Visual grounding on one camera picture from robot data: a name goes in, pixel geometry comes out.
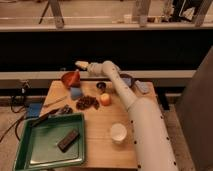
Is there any orange yellow pepper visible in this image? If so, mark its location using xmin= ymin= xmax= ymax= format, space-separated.
xmin=100 ymin=93 xmax=111 ymax=106

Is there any wooden stick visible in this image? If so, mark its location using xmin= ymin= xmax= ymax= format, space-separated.
xmin=43 ymin=96 xmax=67 ymax=108

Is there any dark brown rectangular block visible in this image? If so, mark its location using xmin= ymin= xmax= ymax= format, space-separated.
xmin=57 ymin=129 xmax=79 ymax=152

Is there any black cable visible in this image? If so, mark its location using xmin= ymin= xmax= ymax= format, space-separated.
xmin=0 ymin=82 xmax=31 ymax=144

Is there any green plastic tray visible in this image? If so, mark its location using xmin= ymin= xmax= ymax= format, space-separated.
xmin=13 ymin=113 xmax=86 ymax=171

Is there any red orange bowl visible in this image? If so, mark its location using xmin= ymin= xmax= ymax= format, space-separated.
xmin=61 ymin=69 xmax=80 ymax=89

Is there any dark bowl with blue cloth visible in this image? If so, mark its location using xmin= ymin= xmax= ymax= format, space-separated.
xmin=121 ymin=74 xmax=135 ymax=87

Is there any blue sponge block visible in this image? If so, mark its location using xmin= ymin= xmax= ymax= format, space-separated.
xmin=70 ymin=87 xmax=83 ymax=100

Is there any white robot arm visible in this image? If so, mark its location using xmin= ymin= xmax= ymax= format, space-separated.
xmin=75 ymin=61 xmax=179 ymax=171

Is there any blue box on floor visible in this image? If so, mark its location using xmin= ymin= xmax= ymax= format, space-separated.
xmin=26 ymin=103 xmax=42 ymax=118

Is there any pile of brown nuts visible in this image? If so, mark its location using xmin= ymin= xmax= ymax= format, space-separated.
xmin=76 ymin=96 xmax=99 ymax=110

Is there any small metal cup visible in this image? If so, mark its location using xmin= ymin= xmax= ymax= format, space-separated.
xmin=96 ymin=82 xmax=106 ymax=94

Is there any black handled tool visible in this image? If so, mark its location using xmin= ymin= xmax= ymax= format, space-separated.
xmin=31 ymin=105 xmax=73 ymax=127

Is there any grey folded cloth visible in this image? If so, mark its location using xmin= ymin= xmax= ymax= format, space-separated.
xmin=135 ymin=80 xmax=149 ymax=94

